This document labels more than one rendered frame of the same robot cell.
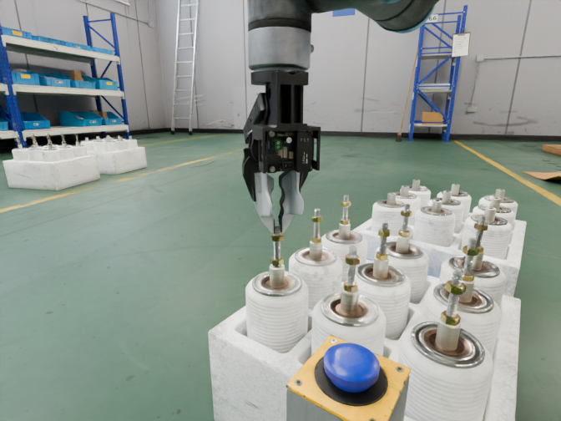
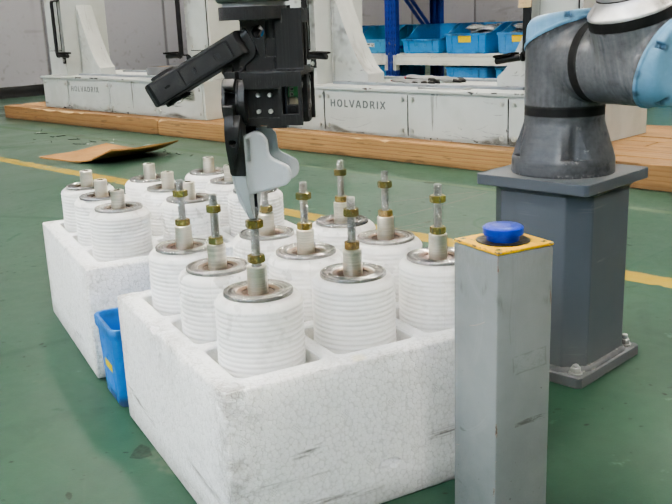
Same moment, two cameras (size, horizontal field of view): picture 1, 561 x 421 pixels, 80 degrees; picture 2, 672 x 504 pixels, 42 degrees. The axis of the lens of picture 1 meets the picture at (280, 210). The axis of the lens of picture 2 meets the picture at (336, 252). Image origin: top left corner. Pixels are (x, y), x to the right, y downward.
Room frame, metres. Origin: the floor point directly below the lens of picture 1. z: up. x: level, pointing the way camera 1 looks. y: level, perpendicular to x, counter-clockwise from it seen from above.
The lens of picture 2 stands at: (-0.02, 0.77, 0.53)
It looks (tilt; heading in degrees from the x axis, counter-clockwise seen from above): 15 degrees down; 296
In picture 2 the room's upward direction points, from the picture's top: 2 degrees counter-clockwise
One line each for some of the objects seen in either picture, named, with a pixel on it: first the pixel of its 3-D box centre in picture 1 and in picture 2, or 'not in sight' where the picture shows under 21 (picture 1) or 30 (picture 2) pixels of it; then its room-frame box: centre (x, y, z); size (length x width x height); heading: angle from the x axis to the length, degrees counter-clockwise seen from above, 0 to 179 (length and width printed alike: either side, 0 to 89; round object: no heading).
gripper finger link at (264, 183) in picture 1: (267, 205); (263, 176); (0.43, 0.02, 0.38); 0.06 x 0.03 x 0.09; 17
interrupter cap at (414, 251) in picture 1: (401, 250); (266, 233); (0.58, -0.23, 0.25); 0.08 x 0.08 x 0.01
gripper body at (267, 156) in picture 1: (281, 124); (265, 68); (0.44, 0.00, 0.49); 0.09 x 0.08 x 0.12; 17
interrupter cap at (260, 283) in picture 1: (276, 283); (258, 291); (0.46, 0.01, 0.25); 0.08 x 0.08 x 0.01
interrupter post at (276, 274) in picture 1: (276, 276); (257, 280); (0.46, 0.01, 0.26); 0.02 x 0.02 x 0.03
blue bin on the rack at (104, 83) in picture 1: (98, 83); not in sight; (5.73, 2.93, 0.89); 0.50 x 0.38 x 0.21; 70
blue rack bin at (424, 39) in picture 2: not in sight; (439, 37); (2.25, -5.78, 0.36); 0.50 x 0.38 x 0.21; 71
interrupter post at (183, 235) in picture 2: (344, 230); (183, 237); (0.65, -0.13, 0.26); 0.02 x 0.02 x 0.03
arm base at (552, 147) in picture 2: not in sight; (563, 137); (0.25, -0.54, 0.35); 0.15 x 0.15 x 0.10
